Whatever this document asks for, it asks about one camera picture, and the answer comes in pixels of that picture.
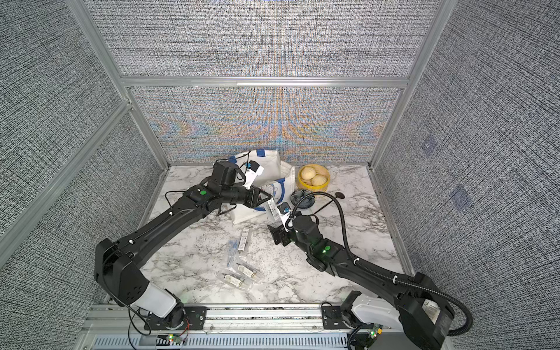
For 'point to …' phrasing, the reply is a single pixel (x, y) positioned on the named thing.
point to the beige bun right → (319, 179)
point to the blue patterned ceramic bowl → (306, 203)
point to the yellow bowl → (306, 184)
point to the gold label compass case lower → (233, 279)
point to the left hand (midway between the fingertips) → (273, 194)
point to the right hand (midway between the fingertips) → (278, 214)
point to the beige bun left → (308, 173)
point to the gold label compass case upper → (246, 271)
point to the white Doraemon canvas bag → (277, 180)
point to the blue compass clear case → (232, 250)
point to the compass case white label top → (273, 208)
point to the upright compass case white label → (244, 235)
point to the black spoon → (338, 195)
